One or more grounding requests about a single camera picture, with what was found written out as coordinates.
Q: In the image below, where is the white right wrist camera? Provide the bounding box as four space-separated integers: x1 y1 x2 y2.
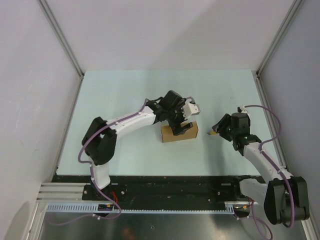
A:
237 105 250 116

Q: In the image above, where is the brown cardboard express box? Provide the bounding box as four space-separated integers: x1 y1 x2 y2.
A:
160 121 199 143

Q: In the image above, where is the aluminium frame post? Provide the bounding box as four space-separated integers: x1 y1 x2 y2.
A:
255 0 305 78
36 0 85 79

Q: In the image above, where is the slotted cable duct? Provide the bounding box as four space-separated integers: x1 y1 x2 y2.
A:
46 201 253 214

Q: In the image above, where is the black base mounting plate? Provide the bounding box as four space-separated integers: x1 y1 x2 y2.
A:
52 175 251 212

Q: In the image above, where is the yellow utility knife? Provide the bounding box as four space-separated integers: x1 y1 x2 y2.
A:
207 130 218 136

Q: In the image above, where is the left aluminium frame post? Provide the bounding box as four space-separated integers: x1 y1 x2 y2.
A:
36 0 85 79

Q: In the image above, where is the right aluminium frame post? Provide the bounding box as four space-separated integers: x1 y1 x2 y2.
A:
255 0 305 78

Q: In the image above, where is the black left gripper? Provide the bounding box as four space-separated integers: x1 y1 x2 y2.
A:
166 100 193 136

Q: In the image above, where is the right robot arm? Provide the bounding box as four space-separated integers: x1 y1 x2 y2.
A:
212 112 310 225

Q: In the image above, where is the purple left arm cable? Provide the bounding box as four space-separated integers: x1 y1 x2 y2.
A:
46 96 196 226

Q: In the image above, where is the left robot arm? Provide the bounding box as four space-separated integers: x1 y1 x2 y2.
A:
77 90 201 200

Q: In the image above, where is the aluminium front rail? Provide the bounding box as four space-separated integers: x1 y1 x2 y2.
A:
36 182 86 203

